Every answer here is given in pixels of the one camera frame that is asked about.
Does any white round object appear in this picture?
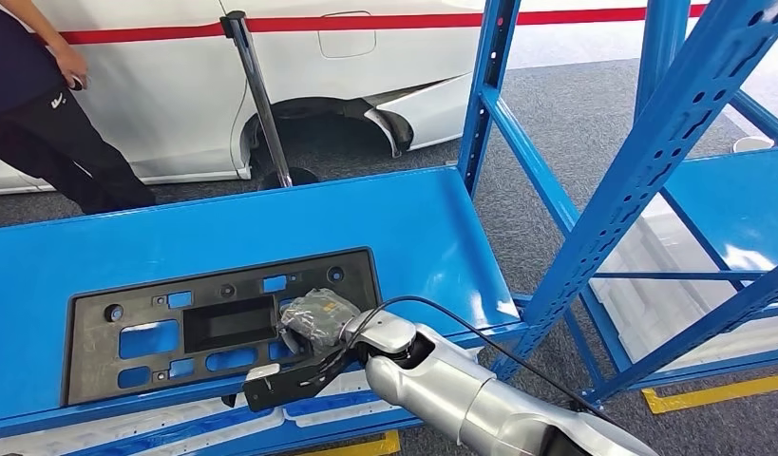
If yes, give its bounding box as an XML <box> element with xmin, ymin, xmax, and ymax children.
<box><xmin>731</xmin><ymin>135</ymin><xmax>777</xmax><ymax>154</ymax></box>

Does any chrome stanchion pole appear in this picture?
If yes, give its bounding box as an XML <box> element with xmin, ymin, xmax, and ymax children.
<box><xmin>219</xmin><ymin>10</ymin><xmax>320</xmax><ymax>190</ymax></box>

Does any blue metal shelf rack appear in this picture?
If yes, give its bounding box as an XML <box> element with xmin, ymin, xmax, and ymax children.
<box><xmin>561</xmin><ymin>0</ymin><xmax>778</xmax><ymax>408</ymax></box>
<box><xmin>0</xmin><ymin>0</ymin><xmax>778</xmax><ymax>456</ymax></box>

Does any person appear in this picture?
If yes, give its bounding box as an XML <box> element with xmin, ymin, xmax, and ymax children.
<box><xmin>0</xmin><ymin>0</ymin><xmax>157</xmax><ymax>217</ymax></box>

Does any black plastic plate part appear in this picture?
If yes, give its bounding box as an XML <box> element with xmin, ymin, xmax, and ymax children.
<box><xmin>61</xmin><ymin>247</ymin><xmax>384</xmax><ymax>408</ymax></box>

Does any white car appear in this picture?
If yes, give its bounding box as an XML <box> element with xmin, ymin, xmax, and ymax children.
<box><xmin>0</xmin><ymin>0</ymin><xmax>711</xmax><ymax>197</ymax></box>

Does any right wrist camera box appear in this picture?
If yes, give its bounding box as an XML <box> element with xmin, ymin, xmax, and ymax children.
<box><xmin>241</xmin><ymin>355</ymin><xmax>365</xmax><ymax>415</ymax></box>

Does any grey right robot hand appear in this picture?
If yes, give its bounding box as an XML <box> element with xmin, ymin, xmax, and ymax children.
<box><xmin>277</xmin><ymin>288</ymin><xmax>363</xmax><ymax>357</ymax></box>

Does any yellow floor tape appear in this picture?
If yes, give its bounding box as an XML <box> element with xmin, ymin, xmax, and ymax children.
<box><xmin>294</xmin><ymin>429</ymin><xmax>403</xmax><ymax>456</ymax></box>
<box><xmin>641</xmin><ymin>370</ymin><xmax>778</xmax><ymax>417</ymax></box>

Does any person's left hand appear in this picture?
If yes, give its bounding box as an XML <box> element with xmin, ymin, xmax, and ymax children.
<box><xmin>50</xmin><ymin>42</ymin><xmax>91</xmax><ymax>89</ymax></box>

